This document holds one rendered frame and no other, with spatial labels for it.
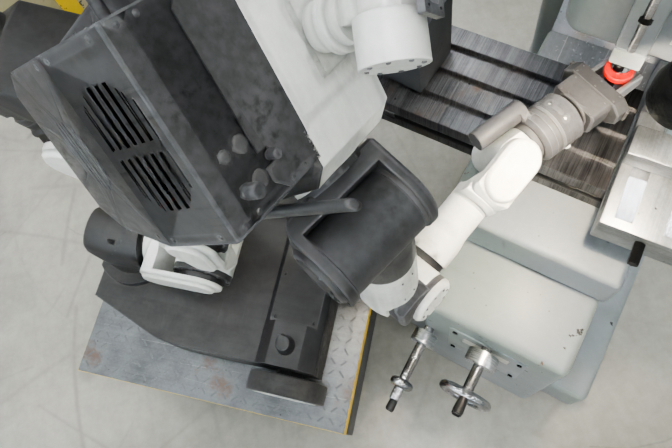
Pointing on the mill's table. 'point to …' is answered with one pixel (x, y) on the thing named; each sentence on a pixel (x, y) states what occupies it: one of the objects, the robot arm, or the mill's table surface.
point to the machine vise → (638, 200)
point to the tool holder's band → (616, 75)
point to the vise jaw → (650, 151)
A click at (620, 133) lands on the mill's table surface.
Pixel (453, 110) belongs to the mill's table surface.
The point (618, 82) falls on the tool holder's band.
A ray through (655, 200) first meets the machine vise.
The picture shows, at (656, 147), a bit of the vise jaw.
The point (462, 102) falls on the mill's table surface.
